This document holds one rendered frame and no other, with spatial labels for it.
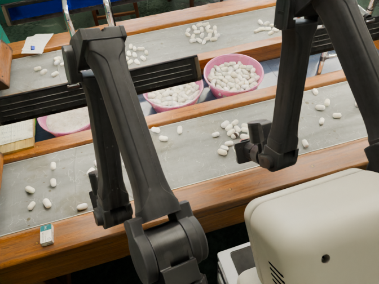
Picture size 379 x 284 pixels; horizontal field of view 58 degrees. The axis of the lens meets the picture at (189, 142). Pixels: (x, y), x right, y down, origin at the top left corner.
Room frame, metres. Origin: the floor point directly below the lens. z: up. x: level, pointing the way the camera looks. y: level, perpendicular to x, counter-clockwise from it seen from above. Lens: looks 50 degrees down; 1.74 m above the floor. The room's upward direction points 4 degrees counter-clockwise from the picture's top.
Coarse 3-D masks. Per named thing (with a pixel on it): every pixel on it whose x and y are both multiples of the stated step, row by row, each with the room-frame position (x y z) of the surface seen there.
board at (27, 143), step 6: (30, 138) 0.88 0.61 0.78; (6, 144) 0.86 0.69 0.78; (12, 144) 0.86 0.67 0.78; (18, 144) 0.86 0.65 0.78; (24, 144) 0.85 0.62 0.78; (30, 144) 0.85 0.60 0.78; (0, 150) 0.83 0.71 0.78; (6, 150) 0.83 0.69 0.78; (12, 150) 0.83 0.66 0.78; (18, 150) 0.83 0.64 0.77
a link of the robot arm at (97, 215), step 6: (90, 174) 0.50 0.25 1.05; (96, 174) 0.49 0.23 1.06; (90, 180) 0.49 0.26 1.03; (96, 180) 0.48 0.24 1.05; (96, 186) 0.47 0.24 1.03; (96, 192) 0.46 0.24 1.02; (96, 210) 0.41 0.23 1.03; (132, 210) 0.41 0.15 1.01; (96, 216) 0.38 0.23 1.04; (102, 216) 0.39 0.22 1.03; (96, 222) 0.38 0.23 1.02; (102, 222) 0.38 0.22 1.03
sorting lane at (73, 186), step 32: (320, 96) 1.03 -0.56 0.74; (352, 96) 1.01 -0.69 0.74; (160, 128) 0.92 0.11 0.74; (192, 128) 0.90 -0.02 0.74; (224, 128) 0.89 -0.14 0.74; (320, 128) 0.85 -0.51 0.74; (352, 128) 0.84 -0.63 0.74; (32, 160) 0.81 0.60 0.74; (64, 160) 0.79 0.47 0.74; (160, 160) 0.76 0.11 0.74; (192, 160) 0.75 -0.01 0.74; (224, 160) 0.74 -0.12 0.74; (0, 192) 0.67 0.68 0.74; (64, 192) 0.65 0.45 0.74; (128, 192) 0.63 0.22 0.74; (0, 224) 0.55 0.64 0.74; (32, 224) 0.54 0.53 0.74
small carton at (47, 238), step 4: (48, 224) 0.51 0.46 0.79; (40, 228) 0.50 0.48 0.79; (44, 228) 0.50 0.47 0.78; (48, 228) 0.49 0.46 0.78; (52, 228) 0.50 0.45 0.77; (40, 232) 0.48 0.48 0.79; (44, 232) 0.48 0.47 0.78; (48, 232) 0.48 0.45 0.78; (52, 232) 0.49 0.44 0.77; (40, 236) 0.47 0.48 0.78; (44, 236) 0.47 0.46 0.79; (48, 236) 0.47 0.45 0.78; (52, 236) 0.47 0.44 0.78; (40, 240) 0.46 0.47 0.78; (44, 240) 0.46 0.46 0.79; (48, 240) 0.46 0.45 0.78; (52, 240) 0.46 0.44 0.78; (44, 244) 0.45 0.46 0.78; (48, 244) 0.45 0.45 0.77
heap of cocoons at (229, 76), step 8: (224, 64) 1.29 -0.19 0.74; (232, 64) 1.29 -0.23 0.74; (240, 64) 1.28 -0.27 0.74; (216, 72) 1.25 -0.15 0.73; (224, 72) 1.23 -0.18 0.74; (232, 72) 1.22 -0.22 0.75; (240, 72) 1.22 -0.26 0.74; (248, 72) 1.24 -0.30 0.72; (208, 80) 1.19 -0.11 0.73; (216, 80) 1.18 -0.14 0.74; (224, 80) 1.17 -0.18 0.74; (232, 80) 1.17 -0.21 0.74; (240, 80) 1.17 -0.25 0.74; (248, 80) 1.18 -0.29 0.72; (256, 80) 1.17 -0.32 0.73; (224, 88) 1.12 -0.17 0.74; (232, 88) 1.11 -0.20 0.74; (240, 88) 1.12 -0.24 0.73; (248, 88) 1.10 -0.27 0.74; (256, 88) 1.13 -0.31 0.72; (224, 96) 1.09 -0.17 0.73
